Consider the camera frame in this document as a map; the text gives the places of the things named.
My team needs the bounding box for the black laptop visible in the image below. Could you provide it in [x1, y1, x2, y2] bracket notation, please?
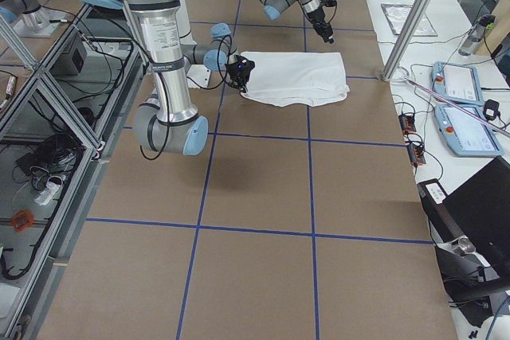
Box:
[416, 154, 510, 329]

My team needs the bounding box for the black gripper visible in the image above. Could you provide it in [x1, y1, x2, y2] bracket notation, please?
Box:
[226, 54, 255, 93]
[304, 0, 337, 44]

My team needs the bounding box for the blue teach pendant far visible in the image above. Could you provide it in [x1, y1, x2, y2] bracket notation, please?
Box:
[431, 61, 485, 106]

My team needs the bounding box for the white long-sleeve printed t-shirt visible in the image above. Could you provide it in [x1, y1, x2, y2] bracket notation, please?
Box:
[242, 51, 350, 107]

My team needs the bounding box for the white camera pedestal base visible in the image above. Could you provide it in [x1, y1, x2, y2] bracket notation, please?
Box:
[176, 0, 211, 88]

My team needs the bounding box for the blue teach pendant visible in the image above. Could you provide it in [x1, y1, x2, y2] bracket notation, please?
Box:
[434, 104, 504, 158]
[431, 61, 485, 106]

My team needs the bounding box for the metal reacher stick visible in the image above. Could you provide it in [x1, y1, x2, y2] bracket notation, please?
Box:
[404, 76, 510, 138]

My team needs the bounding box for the aluminium frame post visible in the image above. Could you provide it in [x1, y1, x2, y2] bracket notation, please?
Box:
[381, 0, 431, 82]

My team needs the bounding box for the silver-edged plastic bag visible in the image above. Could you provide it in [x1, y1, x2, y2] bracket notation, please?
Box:
[380, 3, 437, 37]

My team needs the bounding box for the blue teach pendant near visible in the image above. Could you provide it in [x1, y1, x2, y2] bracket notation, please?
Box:
[434, 104, 504, 158]

